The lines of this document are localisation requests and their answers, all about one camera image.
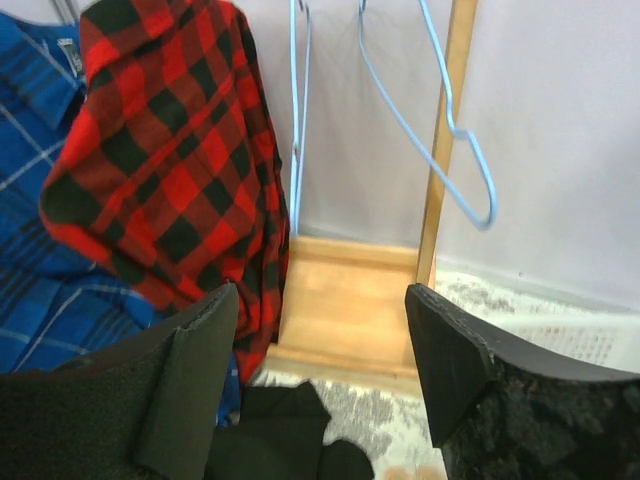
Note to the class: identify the red plaid shirt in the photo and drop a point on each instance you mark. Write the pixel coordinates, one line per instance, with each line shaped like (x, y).
(171, 176)

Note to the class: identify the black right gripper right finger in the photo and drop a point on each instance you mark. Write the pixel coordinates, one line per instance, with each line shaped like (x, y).
(500, 407)

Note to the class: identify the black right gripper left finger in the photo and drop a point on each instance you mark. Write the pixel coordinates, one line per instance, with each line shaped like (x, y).
(143, 408)

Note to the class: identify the wooden clothes rack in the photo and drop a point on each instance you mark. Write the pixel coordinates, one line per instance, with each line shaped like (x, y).
(386, 80)

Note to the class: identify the black shirt wire hanger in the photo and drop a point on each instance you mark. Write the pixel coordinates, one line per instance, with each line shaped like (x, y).
(299, 110)

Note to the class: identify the white plastic basket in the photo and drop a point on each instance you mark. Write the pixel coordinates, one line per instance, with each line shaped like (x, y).
(601, 338)

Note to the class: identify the black shirt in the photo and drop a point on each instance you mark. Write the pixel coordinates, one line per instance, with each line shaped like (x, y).
(280, 435)

